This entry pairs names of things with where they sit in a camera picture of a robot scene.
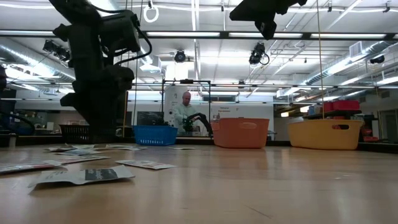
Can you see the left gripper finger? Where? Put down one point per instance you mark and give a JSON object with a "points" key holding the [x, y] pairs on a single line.
{"points": [[118, 124], [99, 130]]}

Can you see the red storage boxes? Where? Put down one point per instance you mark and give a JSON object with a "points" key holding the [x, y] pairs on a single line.
{"points": [[345, 105]]}

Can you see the wall shelf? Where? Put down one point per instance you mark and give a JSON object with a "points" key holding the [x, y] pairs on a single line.
{"points": [[332, 112]]}

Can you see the black crossbar with lights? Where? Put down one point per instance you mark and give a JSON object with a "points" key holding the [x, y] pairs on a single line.
{"points": [[186, 34]]}

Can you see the black overhead camera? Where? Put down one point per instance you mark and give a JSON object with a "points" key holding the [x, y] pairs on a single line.
{"points": [[180, 56], [377, 59], [257, 53], [56, 49]]}

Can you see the white packet red square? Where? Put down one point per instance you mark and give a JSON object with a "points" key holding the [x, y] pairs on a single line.
{"points": [[84, 158], [146, 164], [28, 166]]}

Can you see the yellow plastic bin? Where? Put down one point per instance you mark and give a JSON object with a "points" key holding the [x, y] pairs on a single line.
{"points": [[323, 137]]}

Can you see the orange plastic bin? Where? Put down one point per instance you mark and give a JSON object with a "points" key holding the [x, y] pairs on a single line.
{"points": [[239, 133]]}

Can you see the white packet blue print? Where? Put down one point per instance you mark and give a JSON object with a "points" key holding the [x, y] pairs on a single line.
{"points": [[182, 148], [79, 152], [132, 148]]}

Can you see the silver ceiling air duct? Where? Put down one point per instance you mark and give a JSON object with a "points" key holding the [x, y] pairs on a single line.
{"points": [[146, 59], [342, 65]]}

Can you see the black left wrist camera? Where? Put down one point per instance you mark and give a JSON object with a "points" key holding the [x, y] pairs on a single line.
{"points": [[119, 31]]}

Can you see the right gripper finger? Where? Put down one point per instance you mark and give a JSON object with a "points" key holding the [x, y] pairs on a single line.
{"points": [[244, 11]]}

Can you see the person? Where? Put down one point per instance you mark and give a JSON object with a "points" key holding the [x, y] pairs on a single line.
{"points": [[183, 113]]}

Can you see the small black robot arm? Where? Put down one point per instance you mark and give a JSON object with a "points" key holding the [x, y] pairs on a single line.
{"points": [[202, 118]]}

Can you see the white packet dark print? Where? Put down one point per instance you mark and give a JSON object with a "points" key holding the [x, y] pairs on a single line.
{"points": [[84, 146], [93, 175], [60, 149]]}

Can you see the green striped white packet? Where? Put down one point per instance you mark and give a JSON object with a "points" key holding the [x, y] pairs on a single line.
{"points": [[116, 145]]}

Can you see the blue plastic bin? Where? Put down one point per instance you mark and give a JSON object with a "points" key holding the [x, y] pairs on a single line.
{"points": [[155, 135]]}

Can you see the black frame stand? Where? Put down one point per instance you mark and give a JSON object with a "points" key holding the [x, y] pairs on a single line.
{"points": [[186, 81]]}

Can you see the black mesh basket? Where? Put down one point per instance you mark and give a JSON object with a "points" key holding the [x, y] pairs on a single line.
{"points": [[74, 134]]}

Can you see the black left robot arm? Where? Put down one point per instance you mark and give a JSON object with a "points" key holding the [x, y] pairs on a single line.
{"points": [[77, 12]]}

